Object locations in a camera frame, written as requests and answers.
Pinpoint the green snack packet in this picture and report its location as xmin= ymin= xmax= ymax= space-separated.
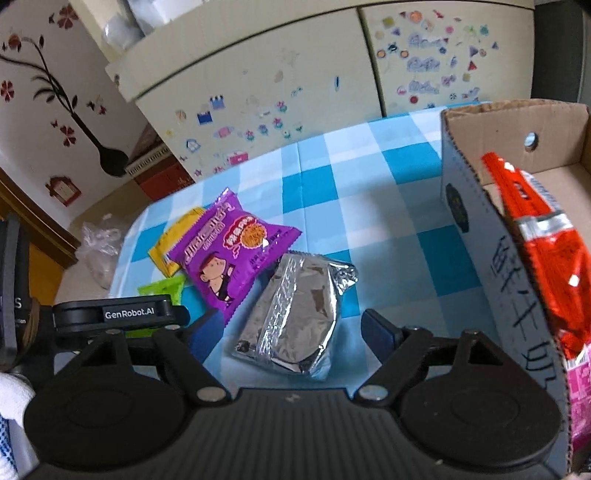
xmin=137 ymin=275 xmax=188 ymax=331

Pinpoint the cardboard milk box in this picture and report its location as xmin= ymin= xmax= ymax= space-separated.
xmin=441 ymin=99 xmax=590 ymax=477

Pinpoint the vase wall decal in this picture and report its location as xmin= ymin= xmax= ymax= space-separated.
xmin=1 ymin=2 xmax=129 ymax=178

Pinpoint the red house switch sticker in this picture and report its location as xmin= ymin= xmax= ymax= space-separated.
xmin=45 ymin=176 xmax=81 ymax=207

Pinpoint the yellow snack packet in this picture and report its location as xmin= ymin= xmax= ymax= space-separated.
xmin=148 ymin=207 xmax=205 ymax=278

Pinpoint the cream cabinet with stickers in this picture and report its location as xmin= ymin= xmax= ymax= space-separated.
xmin=68 ymin=0 xmax=537 ymax=181

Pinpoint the silver foil snack bag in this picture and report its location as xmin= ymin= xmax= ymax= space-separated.
xmin=233 ymin=251 xmax=359 ymax=380

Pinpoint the orange snack bag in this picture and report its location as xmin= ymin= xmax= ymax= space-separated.
xmin=482 ymin=152 xmax=590 ymax=360

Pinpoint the purple noodle snack bag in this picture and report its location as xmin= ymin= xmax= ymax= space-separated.
xmin=167 ymin=189 xmax=301 ymax=322

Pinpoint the wooden door frame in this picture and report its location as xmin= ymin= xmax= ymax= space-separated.
xmin=0 ymin=170 xmax=80 ymax=268

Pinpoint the red brown carton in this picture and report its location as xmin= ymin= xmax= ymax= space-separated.
xmin=125 ymin=124 xmax=194 ymax=201

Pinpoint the clear plastic bag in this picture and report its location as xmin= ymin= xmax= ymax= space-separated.
xmin=75 ymin=213 xmax=124 ymax=290

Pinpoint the pink snack bag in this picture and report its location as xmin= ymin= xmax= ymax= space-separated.
xmin=566 ymin=345 xmax=591 ymax=451

